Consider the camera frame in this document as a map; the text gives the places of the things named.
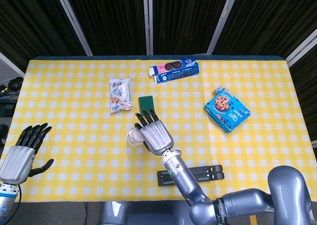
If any white partition frame post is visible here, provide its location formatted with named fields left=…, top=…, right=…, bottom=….
left=53, top=0, right=94, bottom=56
left=284, top=28, right=317, bottom=67
left=142, top=0, right=154, bottom=56
left=206, top=0, right=240, bottom=55
left=0, top=51, right=25, bottom=78

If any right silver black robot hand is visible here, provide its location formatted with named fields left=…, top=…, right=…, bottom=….
left=134, top=108, right=174, bottom=156

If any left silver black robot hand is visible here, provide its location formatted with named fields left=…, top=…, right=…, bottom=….
left=0, top=122, right=54, bottom=185

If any silver white snack bag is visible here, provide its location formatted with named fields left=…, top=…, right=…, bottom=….
left=108, top=76, right=133, bottom=115

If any paper cup green fern print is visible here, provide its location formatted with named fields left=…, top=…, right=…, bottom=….
left=127, top=133, right=143, bottom=147

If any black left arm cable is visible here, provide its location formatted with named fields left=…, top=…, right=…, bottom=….
left=13, top=184, right=23, bottom=204

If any yellow white checkered tablecloth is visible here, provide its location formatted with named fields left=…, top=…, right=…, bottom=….
left=0, top=58, right=317, bottom=202

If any blue sandwich cookie box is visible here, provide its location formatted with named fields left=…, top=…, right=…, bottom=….
left=148, top=57, right=201, bottom=84

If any black folding laptop stand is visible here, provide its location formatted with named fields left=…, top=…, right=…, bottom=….
left=157, top=164, right=225, bottom=187

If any black floor cable bundle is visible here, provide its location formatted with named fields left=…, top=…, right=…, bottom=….
left=0, top=76, right=24, bottom=95

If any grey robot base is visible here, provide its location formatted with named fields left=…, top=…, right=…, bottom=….
left=99, top=200, right=196, bottom=225

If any blue chocolate chip cookie box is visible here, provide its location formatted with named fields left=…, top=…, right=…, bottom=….
left=203, top=86, right=251, bottom=134

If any green yellow scrub sponge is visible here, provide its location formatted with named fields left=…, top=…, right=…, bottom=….
left=137, top=95, right=155, bottom=116

